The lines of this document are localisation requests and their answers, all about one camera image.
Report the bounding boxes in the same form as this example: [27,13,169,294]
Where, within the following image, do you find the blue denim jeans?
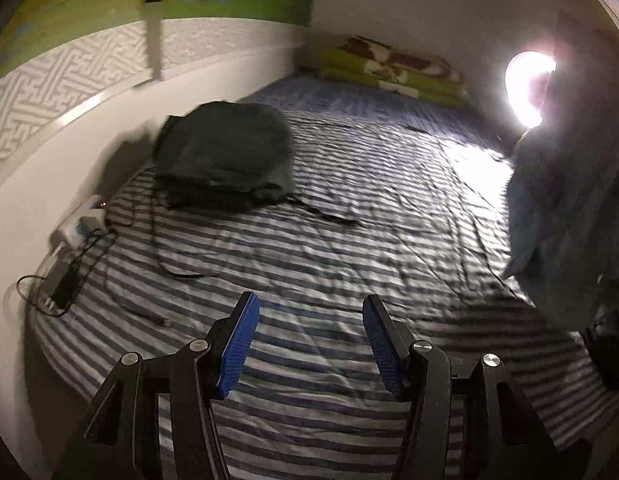
[503,12,619,332]

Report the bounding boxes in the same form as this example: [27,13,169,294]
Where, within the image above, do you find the black power adapter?
[40,260,80,314]

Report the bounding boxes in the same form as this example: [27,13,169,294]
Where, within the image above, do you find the white power strip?
[50,195,108,252]

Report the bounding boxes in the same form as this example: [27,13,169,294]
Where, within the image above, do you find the striped blue white bedsheet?
[30,76,619,479]

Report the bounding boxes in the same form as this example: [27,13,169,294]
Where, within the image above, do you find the folded dark grey garment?
[153,101,295,212]

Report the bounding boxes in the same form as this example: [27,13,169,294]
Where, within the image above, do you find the bright round lamp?
[505,51,557,130]

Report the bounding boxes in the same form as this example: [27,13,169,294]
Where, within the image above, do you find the green floral folded blanket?
[307,35,470,108]

